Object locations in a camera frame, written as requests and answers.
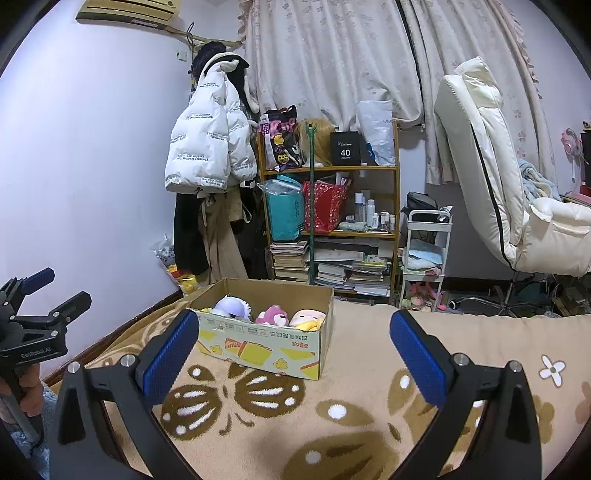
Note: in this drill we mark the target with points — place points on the teal shopping bag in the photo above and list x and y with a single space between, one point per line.
285 205

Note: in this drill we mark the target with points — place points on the air conditioner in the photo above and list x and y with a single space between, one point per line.
156 14

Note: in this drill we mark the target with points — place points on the cardboard box yellow print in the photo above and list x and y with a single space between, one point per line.
280 350

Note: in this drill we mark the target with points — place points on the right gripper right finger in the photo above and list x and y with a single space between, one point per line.
506 443

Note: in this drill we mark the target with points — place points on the green pole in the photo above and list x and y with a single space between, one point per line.
311 195

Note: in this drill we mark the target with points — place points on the red gift bag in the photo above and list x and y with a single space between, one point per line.
330 202

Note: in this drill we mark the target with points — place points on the floral curtain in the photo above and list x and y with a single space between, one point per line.
324 57

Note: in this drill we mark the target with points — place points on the black box number 40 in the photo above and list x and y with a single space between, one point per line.
345 148

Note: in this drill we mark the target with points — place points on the white puffer jacket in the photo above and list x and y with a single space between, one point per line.
210 147

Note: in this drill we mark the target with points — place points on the yellow duck plush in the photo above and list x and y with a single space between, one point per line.
310 326

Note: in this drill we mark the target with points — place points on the pink strawberry bear plush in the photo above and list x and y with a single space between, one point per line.
274 316

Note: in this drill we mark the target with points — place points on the beige trench coat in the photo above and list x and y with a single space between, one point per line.
221 247

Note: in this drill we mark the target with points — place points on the cream office chair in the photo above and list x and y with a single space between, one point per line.
528 234

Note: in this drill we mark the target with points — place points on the person left hand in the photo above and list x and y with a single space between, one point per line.
32 402

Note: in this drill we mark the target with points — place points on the stack of books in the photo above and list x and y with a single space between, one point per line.
290 260

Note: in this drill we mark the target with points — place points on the white-haired blindfold doll plush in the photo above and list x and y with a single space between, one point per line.
232 307

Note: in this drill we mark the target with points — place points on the wooden bookshelf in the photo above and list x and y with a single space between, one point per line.
370 222

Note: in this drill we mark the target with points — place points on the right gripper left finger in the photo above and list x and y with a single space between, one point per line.
82 441

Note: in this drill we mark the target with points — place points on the white rolling cart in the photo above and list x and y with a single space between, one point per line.
424 258

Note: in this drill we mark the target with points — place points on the plastic bag of toys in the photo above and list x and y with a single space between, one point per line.
165 253

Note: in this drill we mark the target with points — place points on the pink toast plush cushion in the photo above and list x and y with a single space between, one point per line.
306 315

